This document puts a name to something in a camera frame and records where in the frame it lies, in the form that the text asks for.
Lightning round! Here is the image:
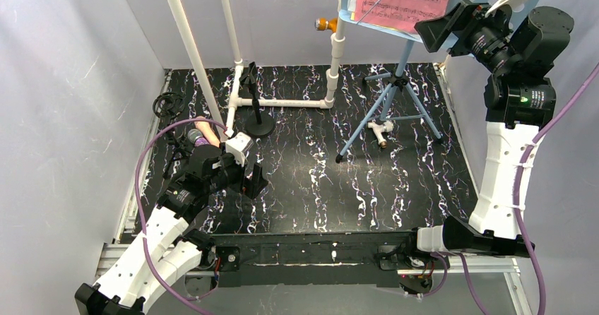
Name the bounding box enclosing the purple glitter microphone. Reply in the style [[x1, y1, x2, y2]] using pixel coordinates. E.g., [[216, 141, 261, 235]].
[[187, 129, 210, 147]]

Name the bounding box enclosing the pink microphone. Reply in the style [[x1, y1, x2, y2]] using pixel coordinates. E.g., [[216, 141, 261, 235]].
[[194, 121, 220, 147]]

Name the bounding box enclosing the black round-base microphone stand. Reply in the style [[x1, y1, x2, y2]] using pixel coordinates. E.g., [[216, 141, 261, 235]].
[[240, 61, 275, 138]]

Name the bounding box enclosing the blue music stand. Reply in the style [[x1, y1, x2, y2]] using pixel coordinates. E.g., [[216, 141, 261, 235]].
[[335, 0, 553, 164]]

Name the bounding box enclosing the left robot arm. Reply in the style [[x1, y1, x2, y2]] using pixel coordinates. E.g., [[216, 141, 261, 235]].
[[74, 145, 268, 314]]

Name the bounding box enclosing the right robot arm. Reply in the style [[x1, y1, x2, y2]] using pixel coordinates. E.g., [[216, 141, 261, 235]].
[[406, 0, 574, 258]]

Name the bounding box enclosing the orange knob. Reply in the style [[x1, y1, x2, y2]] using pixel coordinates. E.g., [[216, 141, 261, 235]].
[[314, 17, 338, 32]]

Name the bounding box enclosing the white pipe piece brass end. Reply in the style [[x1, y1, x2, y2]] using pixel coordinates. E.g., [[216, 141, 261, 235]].
[[367, 121, 393, 149]]

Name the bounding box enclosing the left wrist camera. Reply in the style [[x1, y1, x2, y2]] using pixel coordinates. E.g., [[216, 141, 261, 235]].
[[225, 132, 254, 167]]

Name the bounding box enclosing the white PVC pipe frame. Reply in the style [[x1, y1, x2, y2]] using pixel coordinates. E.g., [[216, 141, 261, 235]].
[[167, 0, 341, 129]]

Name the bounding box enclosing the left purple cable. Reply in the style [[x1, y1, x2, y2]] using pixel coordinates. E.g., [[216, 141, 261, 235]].
[[134, 117, 235, 315]]

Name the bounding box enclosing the purple cable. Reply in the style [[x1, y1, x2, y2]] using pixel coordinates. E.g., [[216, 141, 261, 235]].
[[423, 62, 599, 315], [134, 117, 235, 315]]

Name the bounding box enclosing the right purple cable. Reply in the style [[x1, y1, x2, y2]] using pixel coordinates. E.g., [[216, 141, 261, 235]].
[[423, 62, 599, 315]]

